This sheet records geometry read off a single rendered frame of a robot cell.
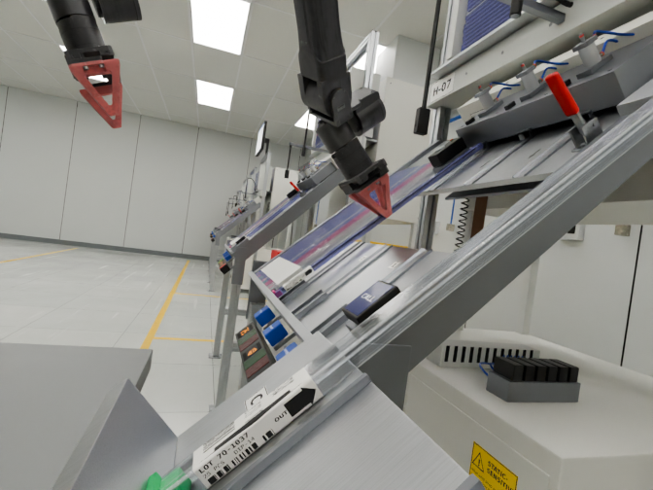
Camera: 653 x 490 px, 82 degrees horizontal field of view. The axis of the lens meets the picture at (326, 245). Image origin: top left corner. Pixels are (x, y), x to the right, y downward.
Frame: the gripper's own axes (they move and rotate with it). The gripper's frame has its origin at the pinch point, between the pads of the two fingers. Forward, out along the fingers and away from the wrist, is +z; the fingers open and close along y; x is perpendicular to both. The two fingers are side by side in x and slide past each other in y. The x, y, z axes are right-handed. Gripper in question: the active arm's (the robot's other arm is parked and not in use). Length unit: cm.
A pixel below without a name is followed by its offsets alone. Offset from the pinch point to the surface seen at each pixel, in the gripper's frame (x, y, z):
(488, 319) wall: -94, 169, 155
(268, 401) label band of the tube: 29, -49, -8
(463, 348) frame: 0.9, 0.3, 33.3
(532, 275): -48, 36, 57
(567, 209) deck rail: -6.9, -30.9, 5.4
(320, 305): 21.4, -12.6, 2.3
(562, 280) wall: -121, 113, 128
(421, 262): 8.8, -23.0, 2.5
